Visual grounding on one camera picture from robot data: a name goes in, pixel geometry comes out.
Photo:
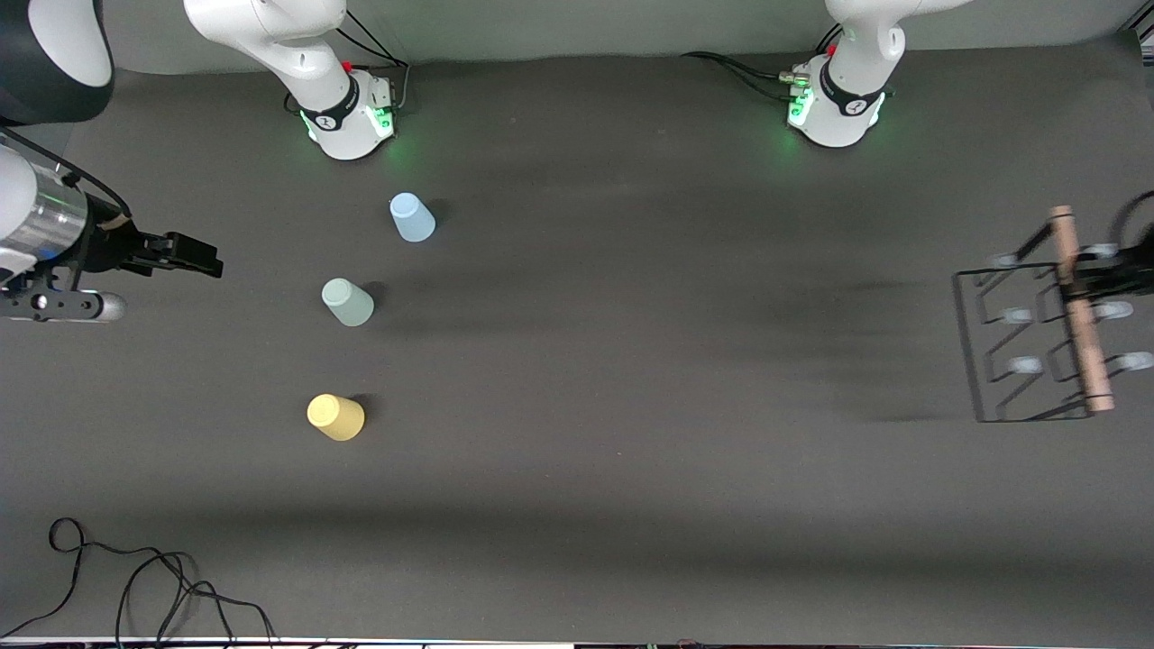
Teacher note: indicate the light blue plastic cup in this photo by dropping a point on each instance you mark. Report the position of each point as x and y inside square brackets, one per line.
[412, 219]

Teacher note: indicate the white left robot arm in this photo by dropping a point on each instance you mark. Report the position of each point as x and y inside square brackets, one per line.
[847, 54]

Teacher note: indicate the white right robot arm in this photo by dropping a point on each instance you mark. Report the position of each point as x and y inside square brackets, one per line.
[297, 54]

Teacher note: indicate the pale green plastic cup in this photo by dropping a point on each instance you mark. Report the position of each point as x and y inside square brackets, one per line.
[348, 302]

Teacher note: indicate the yellow plastic cup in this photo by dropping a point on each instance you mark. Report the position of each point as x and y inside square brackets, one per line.
[335, 417]

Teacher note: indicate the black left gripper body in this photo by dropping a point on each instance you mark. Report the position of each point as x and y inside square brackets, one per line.
[1129, 271]

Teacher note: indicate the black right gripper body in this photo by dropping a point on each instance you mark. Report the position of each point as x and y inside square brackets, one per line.
[115, 249]

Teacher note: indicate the dark grey table mat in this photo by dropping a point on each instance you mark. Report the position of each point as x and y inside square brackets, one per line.
[721, 496]

